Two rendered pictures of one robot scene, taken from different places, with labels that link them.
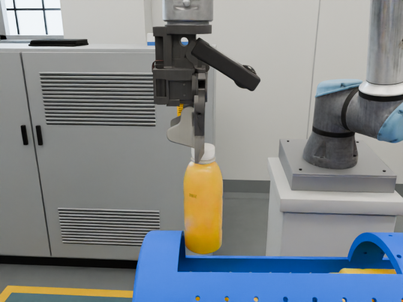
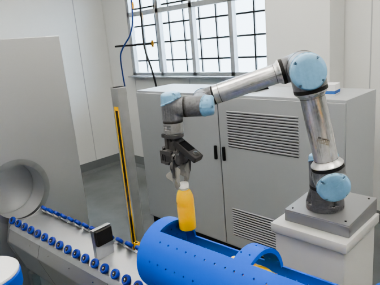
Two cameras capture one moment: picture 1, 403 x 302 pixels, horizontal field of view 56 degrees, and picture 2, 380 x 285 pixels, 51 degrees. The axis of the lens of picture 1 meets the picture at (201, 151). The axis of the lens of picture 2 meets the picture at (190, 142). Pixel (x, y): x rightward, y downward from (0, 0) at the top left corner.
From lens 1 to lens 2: 1.14 m
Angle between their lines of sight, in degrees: 40
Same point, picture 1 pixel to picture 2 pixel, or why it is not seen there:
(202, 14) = (172, 132)
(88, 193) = (251, 201)
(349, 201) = (309, 234)
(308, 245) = (291, 258)
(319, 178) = (300, 215)
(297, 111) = not seen: outside the picture
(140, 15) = (325, 59)
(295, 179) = (286, 213)
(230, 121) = not seen: outside the picture
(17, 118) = (212, 141)
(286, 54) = not seen: outside the picture
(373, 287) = (217, 258)
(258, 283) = (181, 244)
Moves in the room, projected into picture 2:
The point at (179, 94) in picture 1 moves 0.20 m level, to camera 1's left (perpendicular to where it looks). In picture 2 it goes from (168, 160) to (133, 154)
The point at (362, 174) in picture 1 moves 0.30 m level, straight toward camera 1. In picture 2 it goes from (327, 219) to (261, 241)
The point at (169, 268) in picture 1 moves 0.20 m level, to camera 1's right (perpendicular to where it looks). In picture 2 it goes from (158, 229) to (198, 243)
